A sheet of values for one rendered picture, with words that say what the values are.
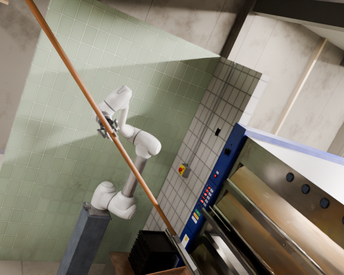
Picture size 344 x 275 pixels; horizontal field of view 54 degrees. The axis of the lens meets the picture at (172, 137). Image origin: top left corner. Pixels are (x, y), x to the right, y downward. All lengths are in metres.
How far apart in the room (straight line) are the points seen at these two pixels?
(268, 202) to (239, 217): 0.31
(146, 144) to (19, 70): 3.13
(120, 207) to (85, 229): 0.38
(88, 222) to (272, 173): 1.54
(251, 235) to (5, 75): 4.02
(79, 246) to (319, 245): 1.90
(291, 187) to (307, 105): 5.75
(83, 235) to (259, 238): 1.45
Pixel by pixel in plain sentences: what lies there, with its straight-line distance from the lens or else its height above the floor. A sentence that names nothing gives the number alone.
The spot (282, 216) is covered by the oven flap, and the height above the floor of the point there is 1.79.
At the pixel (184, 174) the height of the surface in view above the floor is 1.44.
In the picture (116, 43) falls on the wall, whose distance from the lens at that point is 3.00.
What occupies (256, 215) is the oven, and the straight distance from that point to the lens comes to 2.60.
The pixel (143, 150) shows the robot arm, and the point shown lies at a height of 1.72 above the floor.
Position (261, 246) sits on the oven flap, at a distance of 2.55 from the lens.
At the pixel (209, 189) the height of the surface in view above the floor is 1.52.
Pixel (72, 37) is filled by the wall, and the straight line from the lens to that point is 2.93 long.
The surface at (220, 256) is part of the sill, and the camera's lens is 2.87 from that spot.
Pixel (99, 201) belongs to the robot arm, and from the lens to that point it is 2.91.
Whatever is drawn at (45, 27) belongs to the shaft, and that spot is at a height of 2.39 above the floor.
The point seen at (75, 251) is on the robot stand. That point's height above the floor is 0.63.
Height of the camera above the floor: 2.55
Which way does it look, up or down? 15 degrees down
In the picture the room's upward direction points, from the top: 24 degrees clockwise
